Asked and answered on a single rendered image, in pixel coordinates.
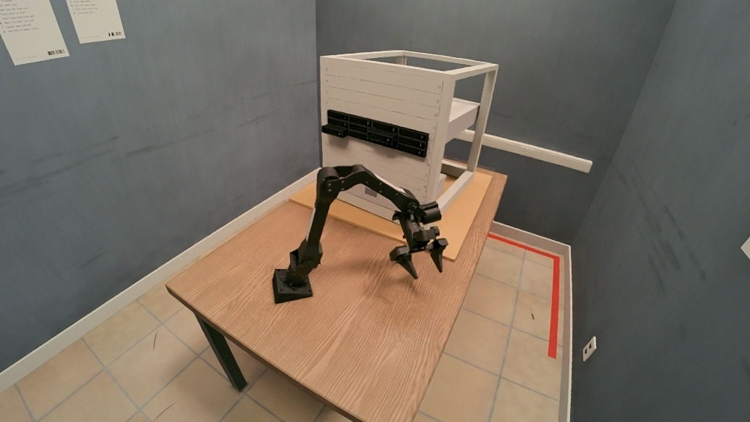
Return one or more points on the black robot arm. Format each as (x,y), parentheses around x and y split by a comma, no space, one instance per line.
(330,181)

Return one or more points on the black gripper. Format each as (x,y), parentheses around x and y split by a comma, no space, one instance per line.
(404,258)

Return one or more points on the white equipment rack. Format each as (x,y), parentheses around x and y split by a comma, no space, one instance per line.
(411,97)

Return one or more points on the tan flat board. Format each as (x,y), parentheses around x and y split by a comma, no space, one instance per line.
(453,226)

